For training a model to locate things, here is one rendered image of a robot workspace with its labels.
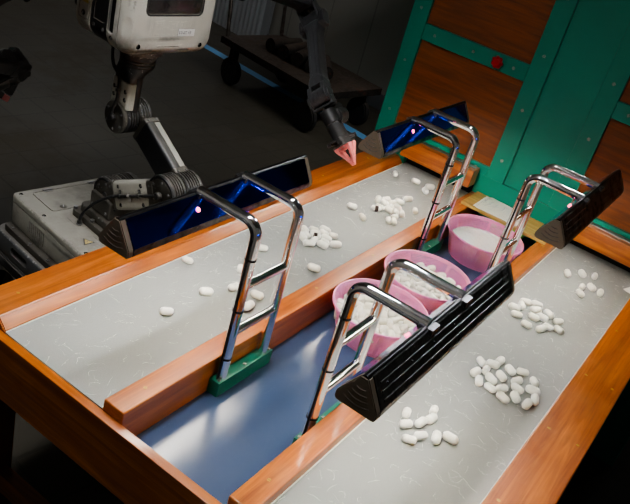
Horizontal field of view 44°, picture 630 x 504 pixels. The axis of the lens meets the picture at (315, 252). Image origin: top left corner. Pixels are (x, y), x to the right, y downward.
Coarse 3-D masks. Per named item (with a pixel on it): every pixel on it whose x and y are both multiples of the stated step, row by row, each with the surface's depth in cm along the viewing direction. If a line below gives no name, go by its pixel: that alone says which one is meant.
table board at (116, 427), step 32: (0, 352) 166; (0, 384) 170; (32, 384) 163; (64, 384) 158; (32, 416) 166; (64, 416) 159; (96, 416) 153; (64, 448) 163; (96, 448) 156; (128, 448) 150; (128, 480) 153; (160, 480) 147
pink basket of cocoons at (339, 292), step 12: (336, 288) 210; (348, 288) 216; (396, 288) 219; (336, 300) 211; (408, 300) 217; (336, 312) 204; (360, 336) 200; (384, 336) 196; (372, 348) 201; (384, 348) 200
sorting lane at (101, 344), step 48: (336, 192) 269; (384, 192) 280; (432, 192) 291; (240, 240) 225; (336, 240) 240; (384, 240) 248; (144, 288) 193; (192, 288) 198; (288, 288) 210; (48, 336) 169; (96, 336) 173; (144, 336) 177; (192, 336) 182; (96, 384) 160
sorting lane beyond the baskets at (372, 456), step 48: (528, 288) 244; (576, 288) 253; (624, 288) 262; (480, 336) 213; (528, 336) 220; (576, 336) 226; (432, 384) 189; (528, 384) 199; (384, 432) 170; (432, 432) 174; (480, 432) 178; (528, 432) 183; (336, 480) 154; (384, 480) 158; (432, 480) 161; (480, 480) 165
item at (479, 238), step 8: (456, 232) 269; (464, 232) 269; (472, 232) 272; (480, 232) 274; (488, 232) 275; (464, 240) 263; (472, 240) 267; (480, 240) 266; (488, 240) 268; (496, 240) 270; (480, 248) 262; (488, 248) 263
